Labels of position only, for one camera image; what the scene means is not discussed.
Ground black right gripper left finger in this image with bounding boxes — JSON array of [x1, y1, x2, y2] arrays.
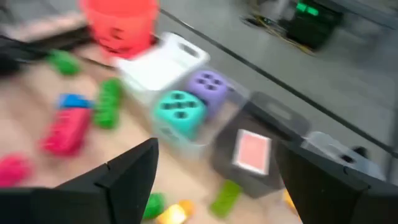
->
[[0, 138, 160, 224]]

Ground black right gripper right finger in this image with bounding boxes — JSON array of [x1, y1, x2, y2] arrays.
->
[[275, 139, 398, 224]]

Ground yellow building block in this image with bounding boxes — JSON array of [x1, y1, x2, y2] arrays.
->
[[282, 189, 300, 217], [154, 199, 196, 224]]

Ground large red building block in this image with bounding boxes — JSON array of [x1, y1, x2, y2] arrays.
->
[[39, 107, 93, 157]]

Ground red two-stud building block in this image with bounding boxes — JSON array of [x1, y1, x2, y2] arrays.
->
[[0, 154, 34, 188]]

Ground dark green small block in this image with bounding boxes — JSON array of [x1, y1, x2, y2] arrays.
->
[[142, 192, 168, 221]]

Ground blue building block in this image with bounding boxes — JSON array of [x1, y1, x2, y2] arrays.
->
[[57, 93, 95, 110]]

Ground long green building block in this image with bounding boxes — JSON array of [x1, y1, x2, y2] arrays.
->
[[93, 78, 124, 130]]

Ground white red playing card box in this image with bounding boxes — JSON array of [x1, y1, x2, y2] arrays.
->
[[231, 128, 272, 176]]

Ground lime green block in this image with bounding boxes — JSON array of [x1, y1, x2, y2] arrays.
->
[[210, 179, 243, 219]]

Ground teal foam die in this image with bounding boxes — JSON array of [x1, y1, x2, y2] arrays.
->
[[154, 90, 208, 140]]

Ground green two-stud building block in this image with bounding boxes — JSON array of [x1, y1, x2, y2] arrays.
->
[[45, 49, 82, 76]]

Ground purple foam die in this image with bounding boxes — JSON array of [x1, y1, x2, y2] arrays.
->
[[185, 69, 230, 116]]

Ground clear plastic bin middle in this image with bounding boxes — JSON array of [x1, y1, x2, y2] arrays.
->
[[210, 91, 312, 199]]

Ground white plastic bin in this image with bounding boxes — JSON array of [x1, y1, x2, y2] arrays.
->
[[113, 31, 211, 101]]

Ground black computer green lights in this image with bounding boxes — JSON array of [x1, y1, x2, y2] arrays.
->
[[285, 0, 344, 51]]

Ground orange pumpkin face bucket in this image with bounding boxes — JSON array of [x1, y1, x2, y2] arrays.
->
[[78, 0, 160, 60]]

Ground black table frame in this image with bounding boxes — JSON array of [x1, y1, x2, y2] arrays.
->
[[0, 26, 94, 77]]

